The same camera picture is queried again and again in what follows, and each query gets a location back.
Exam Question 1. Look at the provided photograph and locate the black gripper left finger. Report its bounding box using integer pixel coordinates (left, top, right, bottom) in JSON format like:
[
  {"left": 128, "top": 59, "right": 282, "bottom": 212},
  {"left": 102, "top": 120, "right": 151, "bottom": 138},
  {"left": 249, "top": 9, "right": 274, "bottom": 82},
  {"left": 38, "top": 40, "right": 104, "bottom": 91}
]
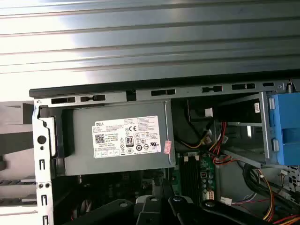
[{"left": 62, "top": 178, "right": 165, "bottom": 225}]

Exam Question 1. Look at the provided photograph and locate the yellow black wire bundle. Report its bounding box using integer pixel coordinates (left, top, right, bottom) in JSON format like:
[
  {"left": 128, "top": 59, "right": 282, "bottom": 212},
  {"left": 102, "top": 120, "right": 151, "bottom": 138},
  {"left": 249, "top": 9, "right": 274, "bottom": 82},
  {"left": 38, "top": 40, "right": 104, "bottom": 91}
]
[{"left": 174, "top": 127, "right": 213, "bottom": 150}]

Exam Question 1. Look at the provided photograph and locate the black PC case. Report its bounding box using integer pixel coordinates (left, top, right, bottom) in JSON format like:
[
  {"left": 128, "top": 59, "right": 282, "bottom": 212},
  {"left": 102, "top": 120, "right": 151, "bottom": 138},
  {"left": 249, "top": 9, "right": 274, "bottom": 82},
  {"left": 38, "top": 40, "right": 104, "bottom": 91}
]
[{"left": 28, "top": 78, "right": 300, "bottom": 225}]

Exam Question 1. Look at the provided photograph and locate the blue plastic drive bracket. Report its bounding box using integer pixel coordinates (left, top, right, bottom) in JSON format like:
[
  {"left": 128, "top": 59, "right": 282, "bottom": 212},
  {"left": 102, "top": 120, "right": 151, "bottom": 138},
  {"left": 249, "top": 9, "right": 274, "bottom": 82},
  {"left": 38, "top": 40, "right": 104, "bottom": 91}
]
[{"left": 268, "top": 93, "right": 300, "bottom": 166}]

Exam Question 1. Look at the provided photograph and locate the grey power supply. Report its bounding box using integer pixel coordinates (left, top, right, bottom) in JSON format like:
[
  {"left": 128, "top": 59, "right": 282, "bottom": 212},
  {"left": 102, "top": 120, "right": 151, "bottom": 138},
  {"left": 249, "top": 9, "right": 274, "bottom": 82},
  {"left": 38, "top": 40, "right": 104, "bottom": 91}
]
[{"left": 54, "top": 100, "right": 177, "bottom": 177}]

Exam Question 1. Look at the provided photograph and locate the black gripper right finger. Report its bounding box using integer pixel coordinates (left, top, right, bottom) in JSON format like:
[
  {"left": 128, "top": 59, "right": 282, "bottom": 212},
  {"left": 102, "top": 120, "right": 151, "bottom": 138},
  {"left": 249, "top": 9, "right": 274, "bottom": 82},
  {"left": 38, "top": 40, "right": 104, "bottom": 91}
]
[{"left": 164, "top": 179, "right": 270, "bottom": 225}]

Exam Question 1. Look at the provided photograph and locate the orange red wire bundle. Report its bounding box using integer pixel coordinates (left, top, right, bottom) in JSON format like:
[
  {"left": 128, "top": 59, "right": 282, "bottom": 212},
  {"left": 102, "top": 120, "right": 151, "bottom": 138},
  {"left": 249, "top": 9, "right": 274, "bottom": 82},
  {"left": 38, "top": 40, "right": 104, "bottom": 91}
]
[{"left": 208, "top": 120, "right": 241, "bottom": 167}]

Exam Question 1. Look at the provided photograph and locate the black RAM slot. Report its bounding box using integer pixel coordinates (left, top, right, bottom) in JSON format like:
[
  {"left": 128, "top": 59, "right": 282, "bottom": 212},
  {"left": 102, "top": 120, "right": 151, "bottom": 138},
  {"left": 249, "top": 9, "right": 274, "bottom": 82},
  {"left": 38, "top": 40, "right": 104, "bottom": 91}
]
[
  {"left": 180, "top": 156, "right": 186, "bottom": 200},
  {"left": 189, "top": 156, "right": 195, "bottom": 200},
  {"left": 184, "top": 156, "right": 190, "bottom": 200},
  {"left": 194, "top": 156, "right": 201, "bottom": 200}
]

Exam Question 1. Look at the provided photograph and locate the green motherboard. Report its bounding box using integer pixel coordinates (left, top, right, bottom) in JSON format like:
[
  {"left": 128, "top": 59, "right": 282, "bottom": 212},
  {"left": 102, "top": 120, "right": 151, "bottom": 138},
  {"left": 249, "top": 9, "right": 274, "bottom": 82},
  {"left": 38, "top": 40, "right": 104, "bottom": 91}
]
[{"left": 79, "top": 151, "right": 218, "bottom": 211}]

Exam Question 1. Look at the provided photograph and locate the pink sticker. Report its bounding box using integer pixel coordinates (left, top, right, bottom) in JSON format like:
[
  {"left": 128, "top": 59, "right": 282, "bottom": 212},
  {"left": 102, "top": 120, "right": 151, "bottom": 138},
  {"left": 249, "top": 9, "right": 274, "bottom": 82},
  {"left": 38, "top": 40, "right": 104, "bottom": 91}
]
[{"left": 163, "top": 140, "right": 173, "bottom": 154}]

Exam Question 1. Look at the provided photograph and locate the white power supply label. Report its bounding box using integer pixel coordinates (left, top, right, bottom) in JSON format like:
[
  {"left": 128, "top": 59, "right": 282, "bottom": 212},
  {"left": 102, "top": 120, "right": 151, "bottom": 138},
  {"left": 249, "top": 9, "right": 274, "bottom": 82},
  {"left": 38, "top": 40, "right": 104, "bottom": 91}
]
[{"left": 91, "top": 114, "right": 162, "bottom": 159}]

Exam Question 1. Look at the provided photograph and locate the silver drive cage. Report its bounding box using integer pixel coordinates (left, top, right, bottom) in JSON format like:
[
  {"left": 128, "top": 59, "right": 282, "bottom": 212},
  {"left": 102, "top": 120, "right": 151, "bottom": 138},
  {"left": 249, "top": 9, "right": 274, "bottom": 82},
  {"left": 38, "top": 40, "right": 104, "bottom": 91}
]
[{"left": 217, "top": 90, "right": 272, "bottom": 169}]

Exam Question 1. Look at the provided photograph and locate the multicolour wire bundle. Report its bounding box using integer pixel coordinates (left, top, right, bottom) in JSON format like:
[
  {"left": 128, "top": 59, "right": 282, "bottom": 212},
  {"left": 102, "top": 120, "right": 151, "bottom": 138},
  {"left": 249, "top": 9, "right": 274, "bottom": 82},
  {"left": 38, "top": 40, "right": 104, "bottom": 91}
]
[{"left": 255, "top": 168, "right": 300, "bottom": 225}]

